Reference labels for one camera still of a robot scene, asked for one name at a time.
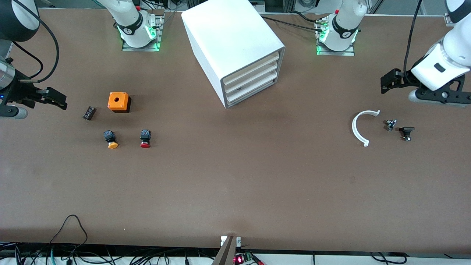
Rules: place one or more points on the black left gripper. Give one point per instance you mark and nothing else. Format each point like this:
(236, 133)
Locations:
(404, 78)

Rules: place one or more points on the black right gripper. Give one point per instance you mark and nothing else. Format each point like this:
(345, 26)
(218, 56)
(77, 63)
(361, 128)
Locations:
(19, 92)

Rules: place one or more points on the lowest white cabinet drawer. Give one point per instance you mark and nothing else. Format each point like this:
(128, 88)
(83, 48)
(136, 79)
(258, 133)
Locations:
(254, 89)

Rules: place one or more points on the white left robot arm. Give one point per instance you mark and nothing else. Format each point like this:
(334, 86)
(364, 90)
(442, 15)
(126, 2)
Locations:
(346, 22)

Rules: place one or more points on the orange button box with hole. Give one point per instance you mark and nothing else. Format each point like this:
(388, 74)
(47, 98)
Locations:
(117, 101)

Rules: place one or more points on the yellow push button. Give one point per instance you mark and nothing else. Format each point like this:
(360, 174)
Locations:
(110, 137)

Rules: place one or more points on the red push button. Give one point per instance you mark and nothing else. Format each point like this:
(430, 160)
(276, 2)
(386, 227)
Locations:
(145, 136)

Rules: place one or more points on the middle white cabinet drawer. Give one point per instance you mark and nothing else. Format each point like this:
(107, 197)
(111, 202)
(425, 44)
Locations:
(254, 80)

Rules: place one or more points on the highest white cabinet drawer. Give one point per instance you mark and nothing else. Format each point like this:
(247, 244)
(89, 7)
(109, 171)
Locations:
(254, 70)

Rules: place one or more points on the white drawer cabinet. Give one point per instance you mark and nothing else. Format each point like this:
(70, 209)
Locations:
(228, 33)

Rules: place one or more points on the small black contact block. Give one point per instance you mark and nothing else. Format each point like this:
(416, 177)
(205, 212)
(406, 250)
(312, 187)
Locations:
(89, 113)

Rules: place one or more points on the small grey black component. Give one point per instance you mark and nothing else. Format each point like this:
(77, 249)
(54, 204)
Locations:
(390, 125)

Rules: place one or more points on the white curved plastic arc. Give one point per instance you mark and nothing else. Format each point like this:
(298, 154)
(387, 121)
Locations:
(354, 127)

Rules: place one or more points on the taupe angled bar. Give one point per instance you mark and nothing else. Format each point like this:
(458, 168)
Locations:
(225, 254)

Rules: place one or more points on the circuit board with red light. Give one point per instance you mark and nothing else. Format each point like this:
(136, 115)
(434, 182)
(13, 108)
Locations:
(239, 259)

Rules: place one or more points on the small black bracket component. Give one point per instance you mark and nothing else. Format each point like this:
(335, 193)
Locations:
(406, 129)

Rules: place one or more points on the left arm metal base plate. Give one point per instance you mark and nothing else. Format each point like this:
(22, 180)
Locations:
(338, 53)

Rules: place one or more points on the aluminium frame profile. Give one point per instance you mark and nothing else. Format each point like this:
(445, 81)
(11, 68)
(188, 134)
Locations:
(448, 19)

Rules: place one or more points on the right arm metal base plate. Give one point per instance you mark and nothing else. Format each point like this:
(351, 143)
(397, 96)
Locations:
(160, 33)

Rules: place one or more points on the small silver table bracket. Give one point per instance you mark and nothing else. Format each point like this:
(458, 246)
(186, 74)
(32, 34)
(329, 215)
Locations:
(238, 241)

